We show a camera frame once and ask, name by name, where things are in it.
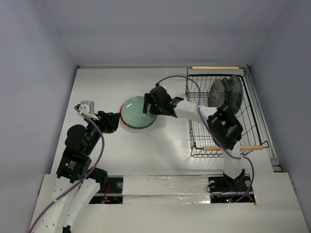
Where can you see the pale green plate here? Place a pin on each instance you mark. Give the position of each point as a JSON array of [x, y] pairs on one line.
[[133, 115]]

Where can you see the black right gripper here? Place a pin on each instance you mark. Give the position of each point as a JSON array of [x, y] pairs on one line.
[[153, 104]]

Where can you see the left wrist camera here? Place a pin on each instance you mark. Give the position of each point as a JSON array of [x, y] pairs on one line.
[[86, 107]]

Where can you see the dark blue constellation plate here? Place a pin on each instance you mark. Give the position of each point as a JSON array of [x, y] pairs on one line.
[[227, 89]]

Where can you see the near wooden rack handle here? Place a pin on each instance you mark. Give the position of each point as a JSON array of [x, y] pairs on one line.
[[255, 147]]

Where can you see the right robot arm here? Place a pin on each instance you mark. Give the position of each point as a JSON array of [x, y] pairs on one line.
[[220, 122]]

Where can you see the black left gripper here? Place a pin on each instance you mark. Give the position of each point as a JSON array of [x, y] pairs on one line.
[[110, 120]]

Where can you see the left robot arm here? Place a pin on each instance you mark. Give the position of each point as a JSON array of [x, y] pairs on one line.
[[76, 180]]

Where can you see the blue white floral plate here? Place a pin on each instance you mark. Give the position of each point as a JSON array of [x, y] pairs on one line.
[[237, 93]]

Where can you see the dark reindeer snowflake plate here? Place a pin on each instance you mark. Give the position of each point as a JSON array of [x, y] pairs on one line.
[[216, 96]]

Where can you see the black wire dish rack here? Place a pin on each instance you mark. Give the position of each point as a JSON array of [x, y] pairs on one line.
[[197, 89]]

